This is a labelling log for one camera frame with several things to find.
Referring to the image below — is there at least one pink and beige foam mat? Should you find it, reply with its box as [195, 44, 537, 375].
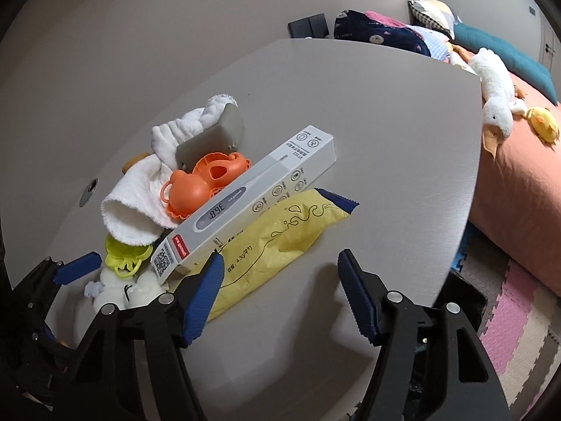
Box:
[451, 223, 561, 404]

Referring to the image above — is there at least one round table cable grommet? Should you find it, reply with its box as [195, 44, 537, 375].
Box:
[81, 178, 99, 206]

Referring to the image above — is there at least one navy printed blanket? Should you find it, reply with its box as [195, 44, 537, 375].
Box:
[333, 9, 432, 58]

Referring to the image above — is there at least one yellow-green plastic toy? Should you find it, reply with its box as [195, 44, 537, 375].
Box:
[104, 233, 154, 278]

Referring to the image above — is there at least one white muslin cloth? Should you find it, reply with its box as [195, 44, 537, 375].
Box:
[101, 93, 239, 246]

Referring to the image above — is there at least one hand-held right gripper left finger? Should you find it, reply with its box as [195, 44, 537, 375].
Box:
[72, 252, 226, 421]

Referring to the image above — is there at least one white goose plush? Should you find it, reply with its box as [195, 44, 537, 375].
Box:
[467, 47, 527, 159]

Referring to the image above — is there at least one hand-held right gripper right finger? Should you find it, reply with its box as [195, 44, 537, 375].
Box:
[337, 249, 511, 421]

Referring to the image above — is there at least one light blue blanket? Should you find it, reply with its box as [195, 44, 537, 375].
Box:
[412, 26, 457, 64]

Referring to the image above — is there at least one orange plastic duck toy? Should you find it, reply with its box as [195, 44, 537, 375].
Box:
[160, 151, 252, 220]

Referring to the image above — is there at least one checked pillow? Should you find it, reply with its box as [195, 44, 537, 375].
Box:
[407, 0, 459, 40]

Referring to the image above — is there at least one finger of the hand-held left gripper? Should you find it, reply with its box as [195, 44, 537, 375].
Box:
[13, 252, 102, 316]

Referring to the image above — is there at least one pink blanket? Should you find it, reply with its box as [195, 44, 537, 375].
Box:
[366, 10, 417, 31]

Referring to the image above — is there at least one yellow duck plush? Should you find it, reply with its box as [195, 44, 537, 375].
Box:
[523, 106, 561, 143]

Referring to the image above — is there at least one yellow snack packet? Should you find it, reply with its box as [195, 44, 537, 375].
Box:
[206, 188, 360, 322]

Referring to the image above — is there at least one white thermometer box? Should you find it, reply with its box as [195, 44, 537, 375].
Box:
[150, 125, 337, 285]

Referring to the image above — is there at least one grey sponge block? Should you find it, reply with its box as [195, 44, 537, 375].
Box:
[175, 102, 245, 168]

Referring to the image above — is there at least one teal cushion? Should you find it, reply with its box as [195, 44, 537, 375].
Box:
[451, 22, 558, 106]

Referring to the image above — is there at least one white plush toy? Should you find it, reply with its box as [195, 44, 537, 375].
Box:
[85, 267, 171, 316]

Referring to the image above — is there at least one bed with orange sheet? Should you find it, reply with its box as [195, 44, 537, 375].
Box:
[451, 44, 561, 299]

